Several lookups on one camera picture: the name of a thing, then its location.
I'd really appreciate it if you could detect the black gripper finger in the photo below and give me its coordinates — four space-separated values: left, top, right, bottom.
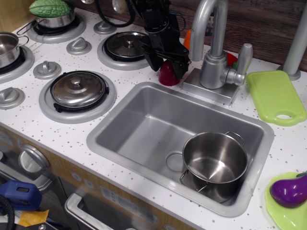
143 49 164 71
172 59 189 79

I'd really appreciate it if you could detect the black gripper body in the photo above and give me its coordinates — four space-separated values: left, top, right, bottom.
140 28 189 61

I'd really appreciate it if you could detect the red toy sweet potato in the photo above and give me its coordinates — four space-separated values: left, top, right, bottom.
158 60 180 86

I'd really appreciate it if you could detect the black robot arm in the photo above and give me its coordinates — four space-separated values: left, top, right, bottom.
132 0 189 80

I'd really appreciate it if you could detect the back steel pot lid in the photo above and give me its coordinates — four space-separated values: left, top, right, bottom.
103 32 145 62

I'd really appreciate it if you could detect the steel pot lid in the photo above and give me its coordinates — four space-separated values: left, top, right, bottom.
49 71 110 113
103 32 145 62

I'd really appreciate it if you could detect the grey toy sink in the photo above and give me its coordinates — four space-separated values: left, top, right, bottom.
87 82 274 217

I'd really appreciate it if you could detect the front steel pot lid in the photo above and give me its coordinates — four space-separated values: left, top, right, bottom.
49 71 110 113

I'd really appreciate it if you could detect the steel pot in sink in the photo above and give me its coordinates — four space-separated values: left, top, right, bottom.
180 131 248 203

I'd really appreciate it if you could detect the steel pot at left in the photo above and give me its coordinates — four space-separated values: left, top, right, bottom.
0 31 29 68

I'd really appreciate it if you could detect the orange toy carrot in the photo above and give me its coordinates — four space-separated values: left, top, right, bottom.
183 29 191 50

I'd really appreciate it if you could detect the silver toy faucet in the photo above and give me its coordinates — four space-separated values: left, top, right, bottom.
183 0 253 105

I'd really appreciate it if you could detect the hanging steel spoon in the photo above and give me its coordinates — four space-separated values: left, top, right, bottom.
112 0 128 14

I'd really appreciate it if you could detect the grey stove knob back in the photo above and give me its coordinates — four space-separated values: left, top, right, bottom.
94 21 117 35

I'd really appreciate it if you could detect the grey stove knob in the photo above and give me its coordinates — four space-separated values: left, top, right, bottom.
66 37 92 56
94 21 117 35
33 61 61 80
0 87 25 110

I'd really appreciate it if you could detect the grey stove knob middle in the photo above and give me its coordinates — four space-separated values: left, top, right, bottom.
66 37 92 56

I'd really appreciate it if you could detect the green cutting board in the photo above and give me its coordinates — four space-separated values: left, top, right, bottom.
246 70 307 127

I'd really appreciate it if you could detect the small steel saucepan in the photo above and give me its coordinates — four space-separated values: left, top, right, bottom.
17 0 75 35

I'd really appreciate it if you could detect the grey stove knob lower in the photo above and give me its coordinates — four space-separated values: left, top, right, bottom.
33 61 61 80

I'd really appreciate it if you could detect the green toy bitter gourd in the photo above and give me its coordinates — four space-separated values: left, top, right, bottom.
29 0 72 18

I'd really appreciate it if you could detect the grey stove knob front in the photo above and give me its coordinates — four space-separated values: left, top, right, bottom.
0 87 25 110

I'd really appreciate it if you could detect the silver oven knob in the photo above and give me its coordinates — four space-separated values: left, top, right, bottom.
18 144 50 173

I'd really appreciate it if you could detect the purple toy eggplant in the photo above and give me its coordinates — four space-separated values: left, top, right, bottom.
270 172 307 208

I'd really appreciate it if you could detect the blue clamp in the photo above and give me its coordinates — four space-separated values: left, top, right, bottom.
0 180 42 211

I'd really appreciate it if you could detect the green plate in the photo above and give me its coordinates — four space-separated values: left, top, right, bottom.
265 172 307 230

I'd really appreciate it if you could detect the yellow tape piece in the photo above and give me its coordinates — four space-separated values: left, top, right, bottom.
18 210 49 227

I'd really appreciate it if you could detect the black cable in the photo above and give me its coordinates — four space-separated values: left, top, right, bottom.
94 0 144 28

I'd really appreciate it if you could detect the grey post with base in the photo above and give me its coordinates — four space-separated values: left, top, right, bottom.
278 5 307 81

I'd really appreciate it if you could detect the silver oven door handle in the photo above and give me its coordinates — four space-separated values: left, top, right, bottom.
64 193 112 230

